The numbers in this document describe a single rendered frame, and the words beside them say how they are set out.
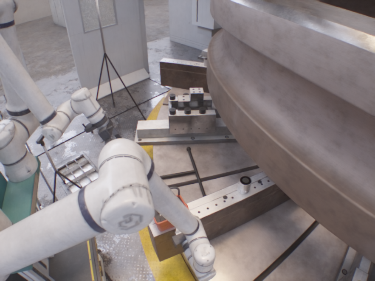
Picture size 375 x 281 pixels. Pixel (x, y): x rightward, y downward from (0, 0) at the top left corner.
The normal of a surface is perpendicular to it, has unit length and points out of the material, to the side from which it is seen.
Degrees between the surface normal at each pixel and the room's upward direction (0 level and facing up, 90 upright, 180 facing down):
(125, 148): 23
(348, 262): 0
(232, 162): 0
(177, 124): 90
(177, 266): 0
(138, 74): 37
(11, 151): 90
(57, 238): 68
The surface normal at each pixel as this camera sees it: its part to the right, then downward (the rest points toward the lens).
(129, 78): 0.42, -0.33
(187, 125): 0.06, 0.64
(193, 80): -0.33, 0.61
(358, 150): -0.81, 0.35
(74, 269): 0.00, -0.76
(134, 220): 0.38, 0.54
